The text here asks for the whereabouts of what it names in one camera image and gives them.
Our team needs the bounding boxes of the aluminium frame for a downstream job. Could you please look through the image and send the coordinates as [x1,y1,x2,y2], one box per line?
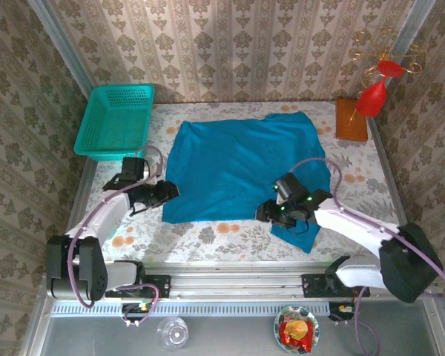
[18,0,445,356]

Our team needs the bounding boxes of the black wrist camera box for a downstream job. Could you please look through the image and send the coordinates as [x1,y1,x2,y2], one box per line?
[273,172,333,205]
[103,157,150,190]

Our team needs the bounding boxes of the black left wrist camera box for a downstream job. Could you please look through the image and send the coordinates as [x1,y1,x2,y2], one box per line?
[103,157,150,190]

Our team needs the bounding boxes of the patterned plate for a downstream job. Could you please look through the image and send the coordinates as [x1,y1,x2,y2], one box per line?
[273,305,320,353]

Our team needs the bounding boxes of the wooden stand base block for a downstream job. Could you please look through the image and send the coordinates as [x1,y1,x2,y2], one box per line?
[335,98,369,142]

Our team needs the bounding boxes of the clear glass cup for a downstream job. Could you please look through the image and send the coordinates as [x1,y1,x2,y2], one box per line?
[156,316,189,352]

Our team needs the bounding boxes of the red and gold ornament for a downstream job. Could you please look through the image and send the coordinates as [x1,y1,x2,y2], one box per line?
[348,29,427,122]

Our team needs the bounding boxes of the teal plastic basket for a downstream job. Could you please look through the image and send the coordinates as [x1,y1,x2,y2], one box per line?
[73,84,156,162]

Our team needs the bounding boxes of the yellow wrapped snack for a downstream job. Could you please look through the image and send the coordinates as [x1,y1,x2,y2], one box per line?
[284,319,307,338]

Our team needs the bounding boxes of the red snack packet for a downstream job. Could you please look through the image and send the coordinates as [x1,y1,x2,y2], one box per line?
[279,319,314,353]

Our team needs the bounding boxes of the floral tablecloth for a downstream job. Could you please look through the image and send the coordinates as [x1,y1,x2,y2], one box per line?
[72,102,411,264]

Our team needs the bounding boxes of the grey metal shelf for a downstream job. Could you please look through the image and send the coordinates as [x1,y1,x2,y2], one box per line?
[40,314,444,356]

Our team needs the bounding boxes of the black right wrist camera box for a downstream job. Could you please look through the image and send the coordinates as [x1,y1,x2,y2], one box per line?
[273,172,333,205]

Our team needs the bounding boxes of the blue t-shirt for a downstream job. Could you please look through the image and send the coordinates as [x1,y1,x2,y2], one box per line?
[162,111,331,254]

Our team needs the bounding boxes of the grey slotted cable duct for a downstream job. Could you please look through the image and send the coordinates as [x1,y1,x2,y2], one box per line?
[50,302,329,318]

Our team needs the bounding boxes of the red plastic goblet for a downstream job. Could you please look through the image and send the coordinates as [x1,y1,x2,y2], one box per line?
[355,60,403,118]

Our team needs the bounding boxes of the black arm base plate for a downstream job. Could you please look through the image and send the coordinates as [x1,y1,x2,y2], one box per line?
[105,274,171,300]
[301,273,371,299]

